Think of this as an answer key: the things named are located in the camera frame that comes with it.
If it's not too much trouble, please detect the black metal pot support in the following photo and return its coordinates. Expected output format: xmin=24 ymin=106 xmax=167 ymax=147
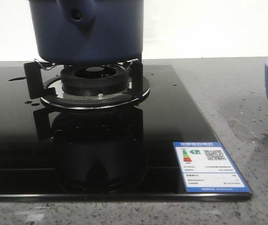
xmin=24 ymin=59 xmax=150 ymax=111

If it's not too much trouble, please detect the dark blue cooking pot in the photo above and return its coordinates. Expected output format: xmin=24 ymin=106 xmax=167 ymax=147
xmin=29 ymin=0 xmax=144 ymax=65

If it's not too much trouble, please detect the black round gas burner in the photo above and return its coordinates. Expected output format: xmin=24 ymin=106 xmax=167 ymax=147
xmin=60 ymin=66 xmax=129 ymax=96

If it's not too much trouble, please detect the blue white energy label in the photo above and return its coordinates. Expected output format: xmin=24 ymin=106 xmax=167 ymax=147
xmin=173 ymin=142 xmax=251 ymax=194

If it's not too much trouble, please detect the black glass gas stove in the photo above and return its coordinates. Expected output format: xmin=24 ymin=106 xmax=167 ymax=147
xmin=0 ymin=65 xmax=252 ymax=201

